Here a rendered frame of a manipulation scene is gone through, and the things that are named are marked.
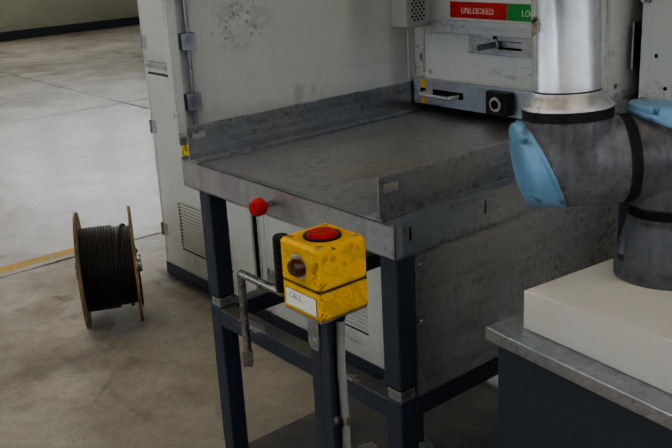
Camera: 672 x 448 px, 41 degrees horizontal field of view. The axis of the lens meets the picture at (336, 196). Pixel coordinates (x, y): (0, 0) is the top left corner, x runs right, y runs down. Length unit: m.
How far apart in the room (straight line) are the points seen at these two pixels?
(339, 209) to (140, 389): 1.44
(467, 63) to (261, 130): 0.49
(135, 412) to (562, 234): 1.41
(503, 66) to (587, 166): 0.83
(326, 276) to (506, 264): 0.54
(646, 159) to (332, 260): 0.41
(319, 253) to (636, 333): 0.38
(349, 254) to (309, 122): 0.85
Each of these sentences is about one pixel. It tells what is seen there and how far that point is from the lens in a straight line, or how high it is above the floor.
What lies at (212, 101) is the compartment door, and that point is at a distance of 1.98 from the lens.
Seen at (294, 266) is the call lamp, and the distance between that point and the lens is 1.11.
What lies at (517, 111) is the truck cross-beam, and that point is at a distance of 1.92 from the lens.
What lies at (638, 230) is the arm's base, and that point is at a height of 0.88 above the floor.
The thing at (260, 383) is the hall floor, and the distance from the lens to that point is 2.67.
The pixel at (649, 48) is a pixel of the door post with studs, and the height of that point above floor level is 1.02.
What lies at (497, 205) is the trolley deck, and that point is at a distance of 1.48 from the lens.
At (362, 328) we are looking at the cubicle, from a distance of 2.59.
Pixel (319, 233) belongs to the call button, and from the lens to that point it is 1.12.
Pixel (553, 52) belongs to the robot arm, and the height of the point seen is 1.11.
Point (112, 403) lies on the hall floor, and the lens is 2.69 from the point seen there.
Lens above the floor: 1.28
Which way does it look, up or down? 17 degrees down
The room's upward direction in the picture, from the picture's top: 3 degrees counter-clockwise
